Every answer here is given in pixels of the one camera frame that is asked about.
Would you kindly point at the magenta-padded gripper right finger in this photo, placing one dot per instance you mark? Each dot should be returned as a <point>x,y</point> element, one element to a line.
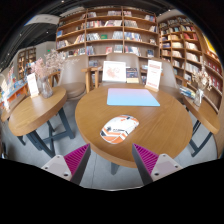
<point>146,159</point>

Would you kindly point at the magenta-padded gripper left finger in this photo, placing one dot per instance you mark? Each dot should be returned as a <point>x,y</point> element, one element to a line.
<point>76,159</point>

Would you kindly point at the white orange patterned computer mouse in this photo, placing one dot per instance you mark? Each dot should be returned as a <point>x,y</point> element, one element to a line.
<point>119,129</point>

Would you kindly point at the blue pink gradient mouse pad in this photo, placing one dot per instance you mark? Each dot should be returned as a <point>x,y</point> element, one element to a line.
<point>133,97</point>

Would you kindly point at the round wooden side table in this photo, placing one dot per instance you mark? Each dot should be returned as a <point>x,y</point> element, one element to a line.
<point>203,115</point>
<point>36,111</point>
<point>11,111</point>

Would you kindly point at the glass vase with dried flowers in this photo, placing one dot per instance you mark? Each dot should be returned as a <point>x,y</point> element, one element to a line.
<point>198,97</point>
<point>45,88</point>

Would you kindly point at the stack of magazines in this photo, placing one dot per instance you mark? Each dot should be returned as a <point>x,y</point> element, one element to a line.
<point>187,92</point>

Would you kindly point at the beige chair with wooden arms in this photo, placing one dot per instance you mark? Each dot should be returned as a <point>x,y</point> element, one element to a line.
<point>73,76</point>
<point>116,56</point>
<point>168,78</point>

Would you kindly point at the white sign stand red print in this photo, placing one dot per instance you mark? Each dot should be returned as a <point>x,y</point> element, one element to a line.
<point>153,75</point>

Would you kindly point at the dark cover book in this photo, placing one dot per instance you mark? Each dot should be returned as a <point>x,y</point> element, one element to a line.
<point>132,75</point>

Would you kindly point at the small white sign card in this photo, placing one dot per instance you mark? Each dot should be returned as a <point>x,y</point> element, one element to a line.
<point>32,85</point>

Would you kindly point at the light blue book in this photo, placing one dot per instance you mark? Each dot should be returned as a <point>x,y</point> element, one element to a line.
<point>144,67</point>

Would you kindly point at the white board with pink print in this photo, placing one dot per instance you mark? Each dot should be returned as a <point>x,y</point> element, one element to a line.
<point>114,71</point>

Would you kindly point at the low orange display shelf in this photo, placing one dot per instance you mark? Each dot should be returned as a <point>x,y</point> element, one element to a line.
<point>13,90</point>

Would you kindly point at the small distant wooden bookshelf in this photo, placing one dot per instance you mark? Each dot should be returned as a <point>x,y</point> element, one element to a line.
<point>26,61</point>

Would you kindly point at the curved wooden bookshelf unit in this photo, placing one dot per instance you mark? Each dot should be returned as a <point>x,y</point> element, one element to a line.
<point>190,50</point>

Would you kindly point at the wide wooden bookshelf unit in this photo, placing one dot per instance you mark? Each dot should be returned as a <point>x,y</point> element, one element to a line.
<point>106,25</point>

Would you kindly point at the white hanging ceiling sign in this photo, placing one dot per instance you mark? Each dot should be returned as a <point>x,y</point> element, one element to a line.
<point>42,20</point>

